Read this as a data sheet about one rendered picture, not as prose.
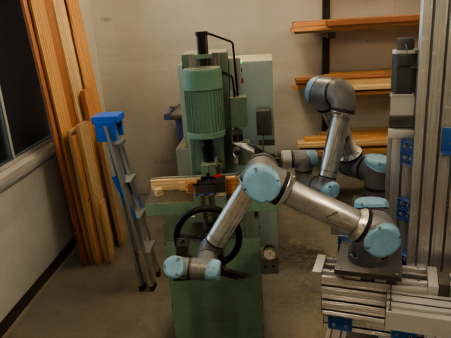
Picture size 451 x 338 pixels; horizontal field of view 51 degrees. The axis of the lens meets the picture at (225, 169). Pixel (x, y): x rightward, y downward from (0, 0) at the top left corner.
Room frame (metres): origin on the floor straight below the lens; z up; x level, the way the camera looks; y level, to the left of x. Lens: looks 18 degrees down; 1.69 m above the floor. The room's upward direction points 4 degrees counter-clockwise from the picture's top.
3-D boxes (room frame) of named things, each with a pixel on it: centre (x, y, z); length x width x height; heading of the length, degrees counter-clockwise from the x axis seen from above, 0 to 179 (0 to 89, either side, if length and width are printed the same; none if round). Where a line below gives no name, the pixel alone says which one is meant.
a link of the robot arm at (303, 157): (1.93, -0.34, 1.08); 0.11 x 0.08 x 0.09; 87
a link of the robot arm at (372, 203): (1.51, -0.50, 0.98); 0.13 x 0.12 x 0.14; 174
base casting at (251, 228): (2.25, 0.07, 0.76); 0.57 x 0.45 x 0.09; 177
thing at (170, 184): (2.15, 0.06, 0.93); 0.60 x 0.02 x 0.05; 87
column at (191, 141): (2.42, 0.06, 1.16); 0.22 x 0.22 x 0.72; 87
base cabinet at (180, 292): (2.25, 0.07, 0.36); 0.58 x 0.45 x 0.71; 177
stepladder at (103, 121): (2.82, 0.63, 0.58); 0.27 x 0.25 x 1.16; 86
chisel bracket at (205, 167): (2.15, 0.07, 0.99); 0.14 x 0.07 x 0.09; 177
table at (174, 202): (2.02, 0.07, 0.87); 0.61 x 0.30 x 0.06; 87
